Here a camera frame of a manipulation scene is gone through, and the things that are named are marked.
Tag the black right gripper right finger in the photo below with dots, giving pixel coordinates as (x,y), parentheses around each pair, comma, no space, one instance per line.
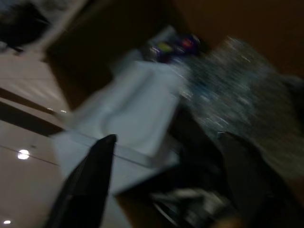
(249,180)

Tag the white rubbish bin lid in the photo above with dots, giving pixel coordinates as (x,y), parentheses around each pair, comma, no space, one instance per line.
(128,123)

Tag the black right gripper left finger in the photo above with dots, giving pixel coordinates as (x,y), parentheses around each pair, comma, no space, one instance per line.
(83,190)

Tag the dark wooden cabinet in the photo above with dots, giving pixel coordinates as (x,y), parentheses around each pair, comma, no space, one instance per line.
(102,47)

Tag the dark colourful snack packet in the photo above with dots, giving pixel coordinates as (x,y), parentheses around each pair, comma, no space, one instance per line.
(175,47)

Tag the clear plastic bag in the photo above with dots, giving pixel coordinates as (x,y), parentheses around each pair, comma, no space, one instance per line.
(240,95)

